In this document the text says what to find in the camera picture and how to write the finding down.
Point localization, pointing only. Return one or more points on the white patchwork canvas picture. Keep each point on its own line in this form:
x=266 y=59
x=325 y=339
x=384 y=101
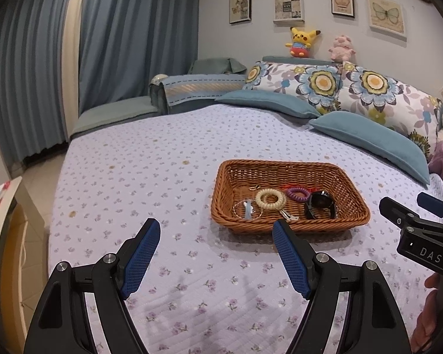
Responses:
x=288 y=7

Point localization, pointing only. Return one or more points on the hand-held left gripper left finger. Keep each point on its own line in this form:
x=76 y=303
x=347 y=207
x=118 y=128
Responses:
x=140 y=261

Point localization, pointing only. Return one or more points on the blue curtain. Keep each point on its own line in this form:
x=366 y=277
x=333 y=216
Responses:
x=140 y=37
x=26 y=73

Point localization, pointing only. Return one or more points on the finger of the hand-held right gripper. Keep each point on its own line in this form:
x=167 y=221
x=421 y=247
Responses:
x=433 y=202
x=397 y=210

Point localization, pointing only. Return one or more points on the metal hair clip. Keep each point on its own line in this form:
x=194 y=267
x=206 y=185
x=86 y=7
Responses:
x=288 y=217

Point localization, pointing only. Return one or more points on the small black framed picture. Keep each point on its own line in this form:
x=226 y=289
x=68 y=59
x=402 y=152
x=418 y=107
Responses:
x=343 y=3

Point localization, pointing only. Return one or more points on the person's right hand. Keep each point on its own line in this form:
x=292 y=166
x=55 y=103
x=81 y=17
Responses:
x=426 y=317

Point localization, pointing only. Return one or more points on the black hair claw clip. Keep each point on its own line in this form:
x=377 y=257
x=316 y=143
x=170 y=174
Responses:
x=319 y=204

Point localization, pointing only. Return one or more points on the light blue hair clip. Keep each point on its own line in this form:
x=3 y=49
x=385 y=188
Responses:
x=248 y=210

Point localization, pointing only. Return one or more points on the teal pillow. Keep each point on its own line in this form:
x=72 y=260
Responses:
x=373 y=136
x=265 y=101

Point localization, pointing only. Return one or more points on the brown wicker basket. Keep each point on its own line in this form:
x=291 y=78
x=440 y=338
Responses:
x=347 y=206

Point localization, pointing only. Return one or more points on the cream curtain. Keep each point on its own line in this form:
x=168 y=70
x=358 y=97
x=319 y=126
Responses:
x=74 y=44

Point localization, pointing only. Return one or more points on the beige side table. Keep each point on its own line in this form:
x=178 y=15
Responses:
x=14 y=258

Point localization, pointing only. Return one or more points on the yellow plush toy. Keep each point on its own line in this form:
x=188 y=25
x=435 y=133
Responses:
x=302 y=42

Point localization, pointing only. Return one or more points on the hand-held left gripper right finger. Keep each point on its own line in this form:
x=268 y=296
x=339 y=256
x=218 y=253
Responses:
x=291 y=258

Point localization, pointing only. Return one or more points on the lilac floral bedspread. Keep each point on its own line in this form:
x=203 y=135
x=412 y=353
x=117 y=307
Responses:
x=151 y=162

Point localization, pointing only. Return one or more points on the butterfly canvas picture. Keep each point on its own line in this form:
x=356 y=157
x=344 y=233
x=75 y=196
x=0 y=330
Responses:
x=387 y=15

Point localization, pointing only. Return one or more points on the pink plush toy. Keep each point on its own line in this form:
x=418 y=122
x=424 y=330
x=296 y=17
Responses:
x=342 y=48

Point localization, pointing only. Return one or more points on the grey-green sofa seat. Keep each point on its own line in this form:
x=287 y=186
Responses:
x=110 y=116

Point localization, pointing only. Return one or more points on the tall black framed picture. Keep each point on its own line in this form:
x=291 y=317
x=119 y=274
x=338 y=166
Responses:
x=240 y=4

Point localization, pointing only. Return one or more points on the floral print pillow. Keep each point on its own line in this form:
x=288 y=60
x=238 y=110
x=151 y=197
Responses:
x=387 y=92
x=302 y=81

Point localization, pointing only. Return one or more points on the green folded cloth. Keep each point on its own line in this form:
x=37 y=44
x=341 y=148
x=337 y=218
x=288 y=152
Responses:
x=217 y=65

